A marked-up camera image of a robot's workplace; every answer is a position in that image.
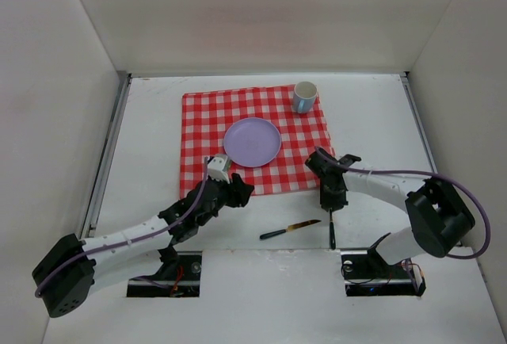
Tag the gold knife green handle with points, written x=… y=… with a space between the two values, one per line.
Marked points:
x=288 y=229

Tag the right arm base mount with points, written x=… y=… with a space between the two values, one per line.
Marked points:
x=366 y=274

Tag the light blue mug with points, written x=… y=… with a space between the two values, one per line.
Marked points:
x=304 y=97

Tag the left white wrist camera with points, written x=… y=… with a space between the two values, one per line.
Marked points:
x=218 y=167

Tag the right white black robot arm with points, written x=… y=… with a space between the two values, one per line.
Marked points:
x=438 y=217

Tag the aluminium table rail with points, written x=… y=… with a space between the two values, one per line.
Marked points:
x=404 y=76
x=89 y=224

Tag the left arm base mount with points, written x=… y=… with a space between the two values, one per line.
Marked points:
x=177 y=278

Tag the left aluminium table rail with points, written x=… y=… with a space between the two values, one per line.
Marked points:
x=89 y=224

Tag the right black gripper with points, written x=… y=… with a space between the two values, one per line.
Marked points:
x=332 y=197

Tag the right aluminium table rail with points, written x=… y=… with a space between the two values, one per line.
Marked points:
x=404 y=76

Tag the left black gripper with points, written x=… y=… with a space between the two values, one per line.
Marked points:
x=232 y=192

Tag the gold fork green handle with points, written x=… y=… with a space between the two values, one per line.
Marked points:
x=332 y=235

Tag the red white checkered cloth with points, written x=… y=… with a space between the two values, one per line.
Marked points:
x=207 y=116

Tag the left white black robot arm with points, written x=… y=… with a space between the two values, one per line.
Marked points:
x=74 y=268

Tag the lilac plastic plate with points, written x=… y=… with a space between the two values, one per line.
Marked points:
x=252 y=142

